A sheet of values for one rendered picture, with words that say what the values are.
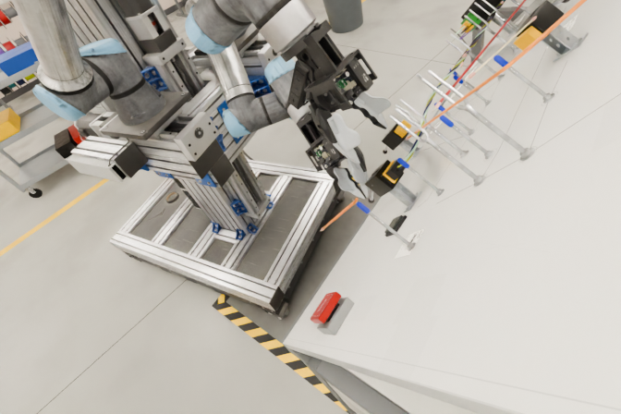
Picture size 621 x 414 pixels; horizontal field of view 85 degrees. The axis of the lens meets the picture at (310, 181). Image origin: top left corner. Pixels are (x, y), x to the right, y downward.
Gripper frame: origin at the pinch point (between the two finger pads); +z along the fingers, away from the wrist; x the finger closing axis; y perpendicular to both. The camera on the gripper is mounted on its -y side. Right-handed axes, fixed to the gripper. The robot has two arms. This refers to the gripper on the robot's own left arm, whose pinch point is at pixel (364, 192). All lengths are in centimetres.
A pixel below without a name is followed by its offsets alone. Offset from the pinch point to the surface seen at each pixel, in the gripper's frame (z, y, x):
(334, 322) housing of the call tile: 14.6, 27.5, -5.0
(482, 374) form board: 15, 49, 18
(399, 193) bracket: 4.0, 8.8, 8.8
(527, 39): -5.0, 13.1, 37.1
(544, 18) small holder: -6.0, 12.3, 40.3
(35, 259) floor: -96, -58, -273
